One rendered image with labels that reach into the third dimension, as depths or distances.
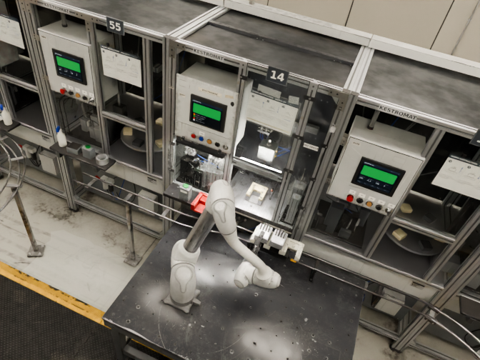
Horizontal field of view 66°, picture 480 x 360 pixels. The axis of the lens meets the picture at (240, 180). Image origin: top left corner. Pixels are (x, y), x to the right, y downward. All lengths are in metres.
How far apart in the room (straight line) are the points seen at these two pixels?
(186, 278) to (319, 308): 0.95
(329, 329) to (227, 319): 0.67
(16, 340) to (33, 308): 0.26
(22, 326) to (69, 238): 0.86
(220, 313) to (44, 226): 2.12
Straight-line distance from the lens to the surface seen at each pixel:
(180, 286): 2.36
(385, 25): 5.69
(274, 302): 2.65
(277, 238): 2.65
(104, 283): 3.51
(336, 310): 2.76
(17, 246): 3.93
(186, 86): 2.42
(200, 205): 2.78
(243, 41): 2.52
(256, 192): 2.90
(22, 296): 3.59
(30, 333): 3.40
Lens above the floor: 2.91
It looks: 41 degrees down
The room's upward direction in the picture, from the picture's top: 10 degrees clockwise
